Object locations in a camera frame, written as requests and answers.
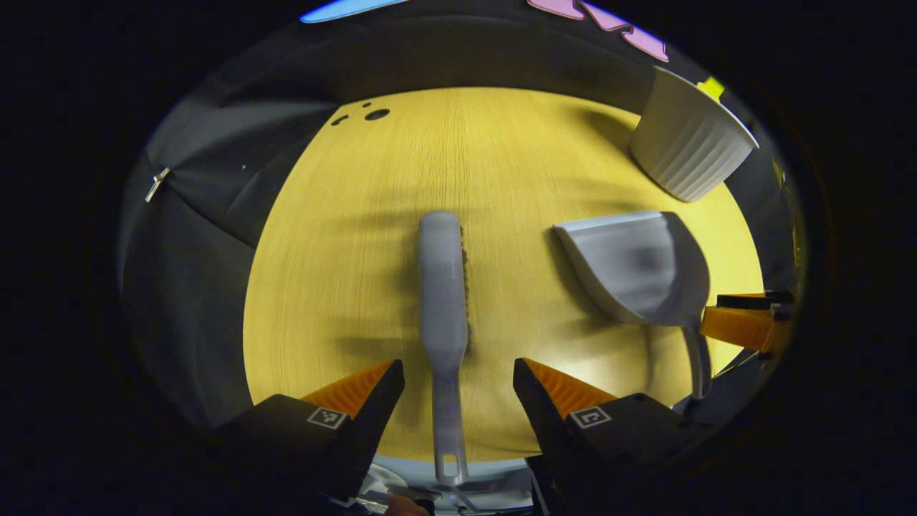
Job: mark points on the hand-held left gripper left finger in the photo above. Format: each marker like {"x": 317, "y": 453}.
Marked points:
{"x": 372, "y": 416}

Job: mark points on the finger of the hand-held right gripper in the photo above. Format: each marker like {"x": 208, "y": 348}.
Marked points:
{"x": 752, "y": 301}
{"x": 745, "y": 328}

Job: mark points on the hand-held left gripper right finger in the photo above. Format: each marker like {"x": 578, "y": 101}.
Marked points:
{"x": 544, "y": 423}

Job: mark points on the grey plastic dustpan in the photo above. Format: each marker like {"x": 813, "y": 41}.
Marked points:
{"x": 630, "y": 265}

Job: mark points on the small grey broom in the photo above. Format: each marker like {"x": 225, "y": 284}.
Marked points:
{"x": 443, "y": 287}

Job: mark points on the white ribbed garbage bin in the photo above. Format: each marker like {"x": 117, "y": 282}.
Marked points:
{"x": 688, "y": 143}

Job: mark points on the yellow wooden desktop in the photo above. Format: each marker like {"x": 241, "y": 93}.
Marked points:
{"x": 344, "y": 287}

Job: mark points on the black backdrop cloth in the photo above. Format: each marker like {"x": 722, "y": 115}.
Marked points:
{"x": 200, "y": 287}

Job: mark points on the silver metal clip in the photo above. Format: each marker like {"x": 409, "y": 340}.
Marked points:
{"x": 157, "y": 184}

